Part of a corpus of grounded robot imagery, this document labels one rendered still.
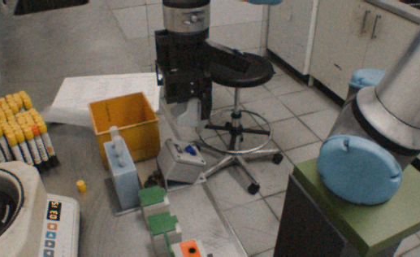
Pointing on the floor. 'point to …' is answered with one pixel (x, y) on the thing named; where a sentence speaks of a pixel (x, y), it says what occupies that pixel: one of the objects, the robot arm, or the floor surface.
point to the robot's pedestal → (312, 228)
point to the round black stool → (257, 72)
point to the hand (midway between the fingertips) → (201, 126)
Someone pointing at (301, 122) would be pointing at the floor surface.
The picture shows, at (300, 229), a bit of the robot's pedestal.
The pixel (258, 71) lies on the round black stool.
